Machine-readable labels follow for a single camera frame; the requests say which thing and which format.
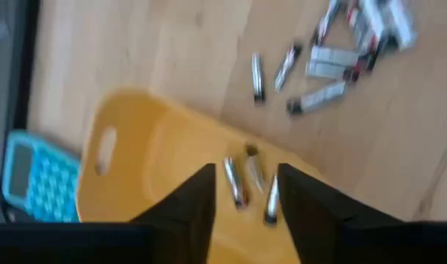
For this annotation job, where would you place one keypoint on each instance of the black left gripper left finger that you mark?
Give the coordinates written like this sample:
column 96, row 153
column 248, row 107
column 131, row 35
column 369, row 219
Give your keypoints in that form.
column 187, row 220

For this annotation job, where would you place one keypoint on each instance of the yellow plastic bin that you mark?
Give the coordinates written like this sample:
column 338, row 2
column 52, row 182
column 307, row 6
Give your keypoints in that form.
column 154, row 165

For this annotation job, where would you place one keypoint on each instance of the silver battery with black end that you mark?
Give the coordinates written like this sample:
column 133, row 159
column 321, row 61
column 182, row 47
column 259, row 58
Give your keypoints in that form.
column 326, row 22
column 234, row 181
column 287, row 67
column 401, row 22
column 317, row 99
column 272, row 199
column 255, row 170
column 333, row 55
column 257, row 77
column 328, row 70
column 370, row 25

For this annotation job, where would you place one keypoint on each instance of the blue calculator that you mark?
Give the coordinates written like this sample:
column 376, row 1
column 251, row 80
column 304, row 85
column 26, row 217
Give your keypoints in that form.
column 44, row 179

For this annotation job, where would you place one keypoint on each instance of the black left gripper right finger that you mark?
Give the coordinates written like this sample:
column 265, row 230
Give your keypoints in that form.
column 326, row 227

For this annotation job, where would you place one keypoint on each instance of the black metal table frame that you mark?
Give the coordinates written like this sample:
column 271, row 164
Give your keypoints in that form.
column 27, row 55

